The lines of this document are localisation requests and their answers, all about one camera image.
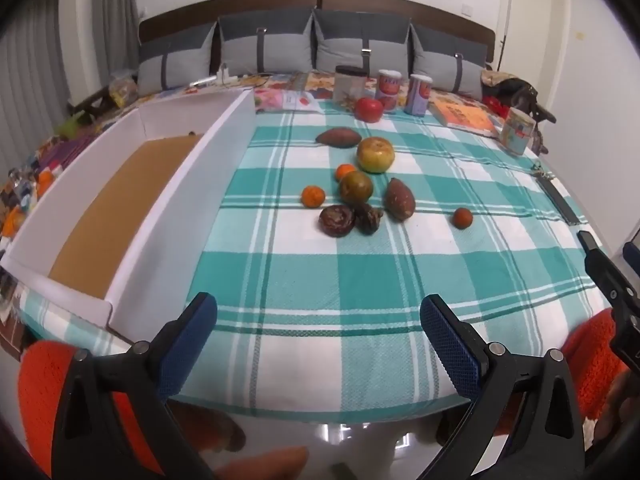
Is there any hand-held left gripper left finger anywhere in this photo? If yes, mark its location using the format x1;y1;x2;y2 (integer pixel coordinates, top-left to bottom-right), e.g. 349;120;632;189
52;291;218;480

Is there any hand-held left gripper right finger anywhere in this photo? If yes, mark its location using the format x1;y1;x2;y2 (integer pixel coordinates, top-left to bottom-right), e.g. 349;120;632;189
420;293;587;480

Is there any dark wrinkled passion fruit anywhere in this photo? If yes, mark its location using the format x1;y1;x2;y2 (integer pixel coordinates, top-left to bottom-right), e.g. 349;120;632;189
353;203;385;235
319;205;356;237

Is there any small brown sweet potato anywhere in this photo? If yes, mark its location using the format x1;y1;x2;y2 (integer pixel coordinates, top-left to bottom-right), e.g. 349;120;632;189
384;177;416;222

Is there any white cardboard box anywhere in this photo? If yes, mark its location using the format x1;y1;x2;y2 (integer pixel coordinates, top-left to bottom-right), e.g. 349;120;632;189
0;87;257;331

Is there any dark green brown tomato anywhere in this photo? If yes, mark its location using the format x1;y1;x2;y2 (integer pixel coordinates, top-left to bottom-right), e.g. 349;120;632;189
339;170;375;205

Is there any yellow-green apple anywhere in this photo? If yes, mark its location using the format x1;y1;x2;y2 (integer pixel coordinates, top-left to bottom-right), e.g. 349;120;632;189
356;137;396;174

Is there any large brown sweet potato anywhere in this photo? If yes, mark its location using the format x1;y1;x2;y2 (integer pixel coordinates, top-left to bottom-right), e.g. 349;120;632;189
316;127;362;149

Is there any red apple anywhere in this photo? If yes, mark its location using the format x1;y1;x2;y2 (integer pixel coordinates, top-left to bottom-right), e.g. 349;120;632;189
354;97;384;123

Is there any person's right orange trouser leg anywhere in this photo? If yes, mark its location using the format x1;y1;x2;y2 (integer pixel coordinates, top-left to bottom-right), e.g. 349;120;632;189
560;307;632;422

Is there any person's orange trouser leg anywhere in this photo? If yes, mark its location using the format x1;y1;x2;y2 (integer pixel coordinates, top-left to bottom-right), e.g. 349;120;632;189
17;339;166;479
560;307;632;422

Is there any person's foot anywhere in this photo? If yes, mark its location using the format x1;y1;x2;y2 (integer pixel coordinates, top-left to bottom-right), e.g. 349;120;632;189
212;446;310;480

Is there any colourful printed tin can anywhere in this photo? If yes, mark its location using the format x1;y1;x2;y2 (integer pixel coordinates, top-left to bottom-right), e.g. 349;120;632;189
500;107;536;156

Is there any person's left orange trouser leg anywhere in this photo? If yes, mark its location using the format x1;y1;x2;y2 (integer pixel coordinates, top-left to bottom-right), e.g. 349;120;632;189
17;339;166;479

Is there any dark bag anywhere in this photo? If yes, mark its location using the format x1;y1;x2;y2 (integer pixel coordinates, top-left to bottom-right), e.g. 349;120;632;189
482;70;557;126

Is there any orange book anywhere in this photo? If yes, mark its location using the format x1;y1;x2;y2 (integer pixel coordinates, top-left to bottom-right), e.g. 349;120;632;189
429;96;501;137

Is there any purple red tin can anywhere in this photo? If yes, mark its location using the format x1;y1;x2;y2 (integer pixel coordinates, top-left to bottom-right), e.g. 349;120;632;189
403;74;433;117

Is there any grey pillow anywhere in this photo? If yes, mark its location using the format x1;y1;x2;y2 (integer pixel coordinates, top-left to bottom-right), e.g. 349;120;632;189
136;22;219;96
410;23;490;102
217;10;317;79
312;8;412;79

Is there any white door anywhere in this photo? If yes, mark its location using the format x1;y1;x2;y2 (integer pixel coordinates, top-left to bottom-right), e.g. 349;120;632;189
499;0;572;111

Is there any yellow plastic bag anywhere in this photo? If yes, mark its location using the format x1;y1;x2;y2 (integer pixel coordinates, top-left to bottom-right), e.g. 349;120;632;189
107;72;138;108

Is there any red white tin can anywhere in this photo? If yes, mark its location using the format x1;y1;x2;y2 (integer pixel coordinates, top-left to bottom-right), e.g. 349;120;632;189
376;69;403;112

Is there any clear jar with black lid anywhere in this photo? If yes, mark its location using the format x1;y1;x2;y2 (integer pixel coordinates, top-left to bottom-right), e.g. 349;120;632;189
333;65;367;106

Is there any grey curtain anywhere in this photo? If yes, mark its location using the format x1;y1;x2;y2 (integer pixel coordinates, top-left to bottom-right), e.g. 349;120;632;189
0;0;140;181

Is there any black strap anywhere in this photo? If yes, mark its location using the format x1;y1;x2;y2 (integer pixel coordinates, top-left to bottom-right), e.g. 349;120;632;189
539;176;582;226

